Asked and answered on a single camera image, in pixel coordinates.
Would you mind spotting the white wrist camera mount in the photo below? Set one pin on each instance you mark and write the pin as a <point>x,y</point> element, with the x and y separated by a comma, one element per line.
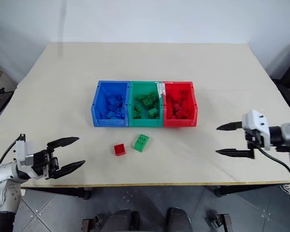
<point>23,151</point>
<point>255,120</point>

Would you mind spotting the green plastic bin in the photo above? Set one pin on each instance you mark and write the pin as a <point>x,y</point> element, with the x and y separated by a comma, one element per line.
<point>142,122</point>

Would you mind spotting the long green building block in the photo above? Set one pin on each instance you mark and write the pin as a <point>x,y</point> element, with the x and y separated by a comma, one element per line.
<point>141,142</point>

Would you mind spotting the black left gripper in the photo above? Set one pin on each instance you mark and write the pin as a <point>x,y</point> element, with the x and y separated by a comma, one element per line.
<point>42,163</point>

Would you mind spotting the dark rounded shape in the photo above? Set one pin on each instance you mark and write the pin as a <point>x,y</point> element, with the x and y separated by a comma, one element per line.
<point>178,220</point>

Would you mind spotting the red plastic bin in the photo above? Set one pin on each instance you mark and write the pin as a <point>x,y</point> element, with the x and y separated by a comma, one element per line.
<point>178,122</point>

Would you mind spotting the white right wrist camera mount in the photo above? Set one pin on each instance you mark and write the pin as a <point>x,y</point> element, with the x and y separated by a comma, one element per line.
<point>255,120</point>

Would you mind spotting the small dark metal bracket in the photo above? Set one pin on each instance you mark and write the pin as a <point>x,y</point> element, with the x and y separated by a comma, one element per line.
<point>91,223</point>
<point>221,221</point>

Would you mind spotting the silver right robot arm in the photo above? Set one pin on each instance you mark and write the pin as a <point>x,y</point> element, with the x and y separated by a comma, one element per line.
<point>287,133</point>

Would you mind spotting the small red building block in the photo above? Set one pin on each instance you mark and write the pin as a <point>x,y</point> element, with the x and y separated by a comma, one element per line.
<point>120,149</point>

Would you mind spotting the blue plastic bin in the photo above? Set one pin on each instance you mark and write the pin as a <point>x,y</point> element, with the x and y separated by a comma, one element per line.
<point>102,90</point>

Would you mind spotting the black table frame bar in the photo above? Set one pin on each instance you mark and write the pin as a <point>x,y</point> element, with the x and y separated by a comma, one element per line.
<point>62,192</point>
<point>244,189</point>

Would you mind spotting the white tape strip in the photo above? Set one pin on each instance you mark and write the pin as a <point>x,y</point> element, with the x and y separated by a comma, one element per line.
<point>160,89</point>

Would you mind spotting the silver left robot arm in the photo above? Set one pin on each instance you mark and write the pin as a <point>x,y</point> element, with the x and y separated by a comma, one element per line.
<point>4,176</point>

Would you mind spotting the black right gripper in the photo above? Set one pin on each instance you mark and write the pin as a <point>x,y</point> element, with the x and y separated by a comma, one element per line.
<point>255,140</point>

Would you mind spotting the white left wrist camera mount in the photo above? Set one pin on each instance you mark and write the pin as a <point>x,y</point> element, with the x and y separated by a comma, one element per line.
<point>23,151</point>

